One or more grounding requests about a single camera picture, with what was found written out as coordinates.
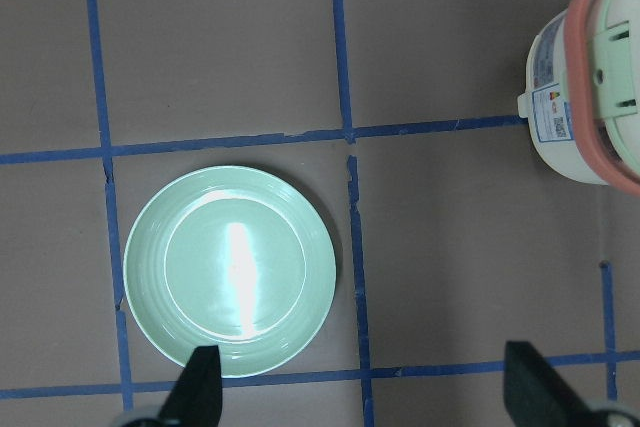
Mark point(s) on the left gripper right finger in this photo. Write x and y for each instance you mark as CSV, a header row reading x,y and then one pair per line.
x,y
534,394

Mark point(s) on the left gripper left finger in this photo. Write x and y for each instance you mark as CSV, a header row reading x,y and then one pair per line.
x,y
196,398

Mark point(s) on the green plate near left arm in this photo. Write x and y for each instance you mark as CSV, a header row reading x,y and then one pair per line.
x,y
234,257

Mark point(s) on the white rice cooker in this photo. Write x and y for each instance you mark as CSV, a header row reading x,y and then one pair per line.
x,y
582,93

